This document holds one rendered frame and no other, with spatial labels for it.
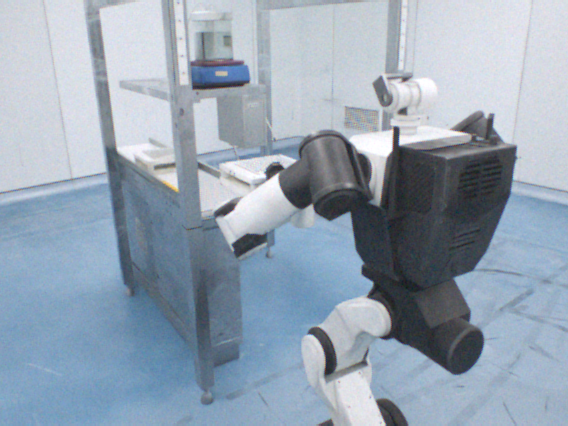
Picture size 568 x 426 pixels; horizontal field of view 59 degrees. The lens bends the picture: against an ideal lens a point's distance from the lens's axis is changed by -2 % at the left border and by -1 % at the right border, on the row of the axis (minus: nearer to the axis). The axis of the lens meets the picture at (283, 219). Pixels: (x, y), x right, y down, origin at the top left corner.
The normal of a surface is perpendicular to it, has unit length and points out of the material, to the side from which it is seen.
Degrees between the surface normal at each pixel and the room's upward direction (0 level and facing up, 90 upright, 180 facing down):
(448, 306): 45
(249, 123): 90
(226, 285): 90
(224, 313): 90
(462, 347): 89
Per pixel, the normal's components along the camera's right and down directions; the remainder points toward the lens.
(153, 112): 0.66, 0.26
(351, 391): 0.36, -0.45
